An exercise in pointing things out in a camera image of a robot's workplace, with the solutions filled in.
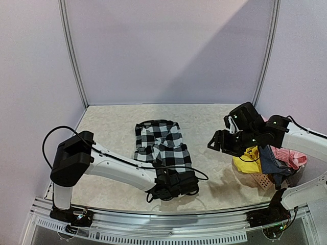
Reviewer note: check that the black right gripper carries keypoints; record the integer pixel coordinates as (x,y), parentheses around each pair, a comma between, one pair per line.
(225,141)

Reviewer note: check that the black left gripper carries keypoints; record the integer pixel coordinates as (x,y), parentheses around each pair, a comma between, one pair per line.
(173,173)

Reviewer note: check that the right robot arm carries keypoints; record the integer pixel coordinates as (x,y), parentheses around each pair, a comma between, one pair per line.
(245,128)

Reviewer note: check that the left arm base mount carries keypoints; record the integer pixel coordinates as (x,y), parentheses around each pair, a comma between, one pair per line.
(77,217)

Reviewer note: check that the pink garment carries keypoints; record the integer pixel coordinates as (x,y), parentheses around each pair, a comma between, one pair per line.
(293,159)

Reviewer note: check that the pink laundry basket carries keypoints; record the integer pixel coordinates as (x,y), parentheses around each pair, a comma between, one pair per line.
(262,180)

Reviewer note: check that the corner wall post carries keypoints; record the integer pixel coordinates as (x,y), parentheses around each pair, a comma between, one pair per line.
(71,52)
(268,51)

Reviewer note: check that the aluminium front rail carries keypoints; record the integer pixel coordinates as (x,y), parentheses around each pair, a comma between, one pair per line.
(116,227)

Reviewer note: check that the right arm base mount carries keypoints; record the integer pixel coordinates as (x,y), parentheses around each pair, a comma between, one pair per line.
(275,212)

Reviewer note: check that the navy blue garment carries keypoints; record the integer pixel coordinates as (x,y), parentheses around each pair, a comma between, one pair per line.
(277,169)

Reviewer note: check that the left corner wall post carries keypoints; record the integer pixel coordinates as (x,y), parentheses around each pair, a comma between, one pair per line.
(71,52)

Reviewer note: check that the black white checkered shirt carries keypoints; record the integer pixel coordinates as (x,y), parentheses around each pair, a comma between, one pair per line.
(160,143)

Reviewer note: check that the yellow garment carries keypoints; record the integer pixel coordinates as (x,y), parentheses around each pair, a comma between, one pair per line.
(249,163)

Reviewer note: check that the right corner wall post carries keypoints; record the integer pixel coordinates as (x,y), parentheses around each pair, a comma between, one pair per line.
(268,51)

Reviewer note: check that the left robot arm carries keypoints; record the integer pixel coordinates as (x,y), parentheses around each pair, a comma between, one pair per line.
(81,155)

